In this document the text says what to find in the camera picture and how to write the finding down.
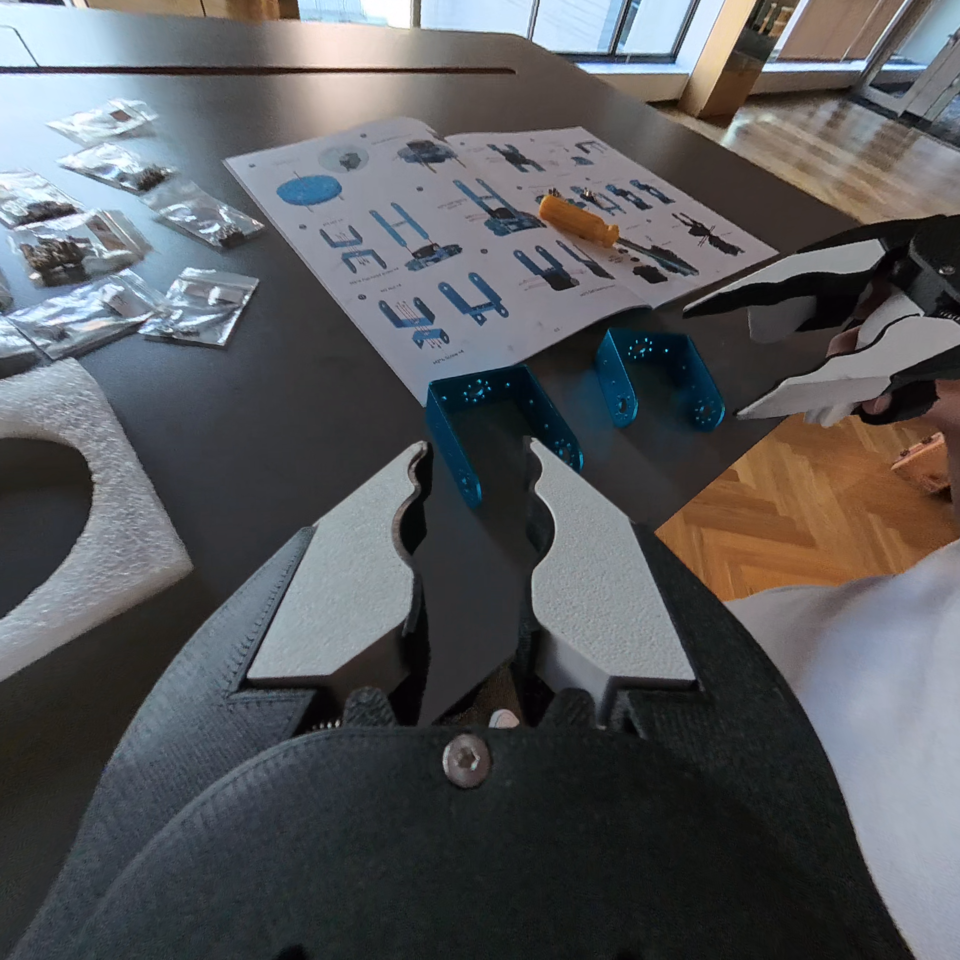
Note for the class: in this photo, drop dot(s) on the large blue metal U bracket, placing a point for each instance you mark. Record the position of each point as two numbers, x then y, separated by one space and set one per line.
487 390

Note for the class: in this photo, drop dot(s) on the person's right hand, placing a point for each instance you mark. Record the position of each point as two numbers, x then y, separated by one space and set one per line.
844 343

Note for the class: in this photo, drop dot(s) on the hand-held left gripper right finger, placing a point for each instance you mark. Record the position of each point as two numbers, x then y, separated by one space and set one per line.
607 600

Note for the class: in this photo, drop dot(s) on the white foam piece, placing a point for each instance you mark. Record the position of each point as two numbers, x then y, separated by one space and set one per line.
127 525

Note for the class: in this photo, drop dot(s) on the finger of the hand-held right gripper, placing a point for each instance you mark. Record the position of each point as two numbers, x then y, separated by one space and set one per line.
870 360
817 277

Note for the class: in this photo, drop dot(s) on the small blue metal U bracket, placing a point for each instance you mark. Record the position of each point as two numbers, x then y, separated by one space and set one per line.
660 349

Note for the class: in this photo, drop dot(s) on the small loose screw cluster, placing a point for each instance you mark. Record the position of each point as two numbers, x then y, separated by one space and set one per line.
574 195

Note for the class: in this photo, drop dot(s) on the group of clear screw bags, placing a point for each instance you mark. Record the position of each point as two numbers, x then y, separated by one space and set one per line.
112 247

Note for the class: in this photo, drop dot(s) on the printed assembly instruction sheet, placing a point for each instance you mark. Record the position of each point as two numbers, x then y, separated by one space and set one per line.
450 300

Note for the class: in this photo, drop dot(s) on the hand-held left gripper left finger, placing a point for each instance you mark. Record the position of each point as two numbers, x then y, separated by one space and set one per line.
337 600

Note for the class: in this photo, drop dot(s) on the person's right forearm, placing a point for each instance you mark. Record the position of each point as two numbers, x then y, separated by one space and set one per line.
949 450

